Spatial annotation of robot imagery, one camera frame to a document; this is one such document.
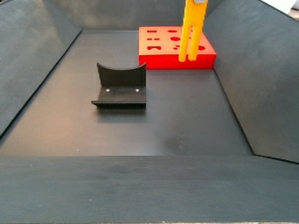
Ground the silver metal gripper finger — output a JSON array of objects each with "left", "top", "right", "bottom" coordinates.
[{"left": 194, "top": 0, "right": 207, "bottom": 4}]

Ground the black curved holder stand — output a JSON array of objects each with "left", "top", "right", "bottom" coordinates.
[{"left": 91, "top": 64, "right": 146, "bottom": 107}]

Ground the yellow two-pronged peg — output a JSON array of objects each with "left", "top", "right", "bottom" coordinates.
[{"left": 179, "top": 0, "right": 209, "bottom": 62}]

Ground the red shape-sorting board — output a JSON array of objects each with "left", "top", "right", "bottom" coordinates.
[{"left": 138, "top": 26, "right": 218, "bottom": 70}]

